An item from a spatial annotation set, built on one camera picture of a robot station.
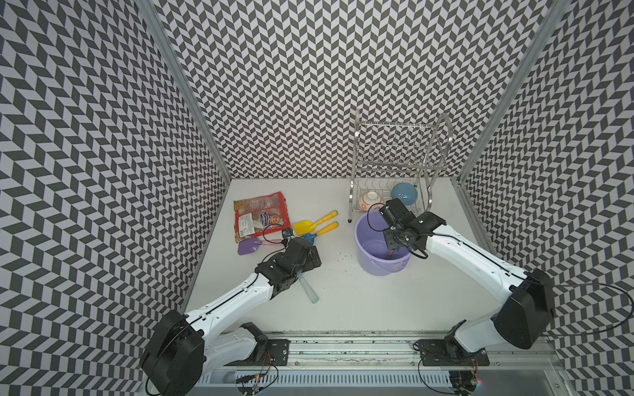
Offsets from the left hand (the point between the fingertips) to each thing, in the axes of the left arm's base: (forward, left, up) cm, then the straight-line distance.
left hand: (305, 257), depth 84 cm
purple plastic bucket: (-3, -23, +7) cm, 24 cm away
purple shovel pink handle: (+8, +22, -6) cm, 24 cm away
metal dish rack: (+23, -31, +24) cm, 45 cm away
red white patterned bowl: (+24, -25, +1) cm, 35 cm away
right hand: (+3, -32, +6) cm, 33 cm away
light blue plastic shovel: (-10, -3, -8) cm, 13 cm away
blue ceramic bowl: (+31, -41, -1) cm, 52 cm away
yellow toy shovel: (+17, +2, -8) cm, 19 cm away
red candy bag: (+21, +20, -4) cm, 30 cm away
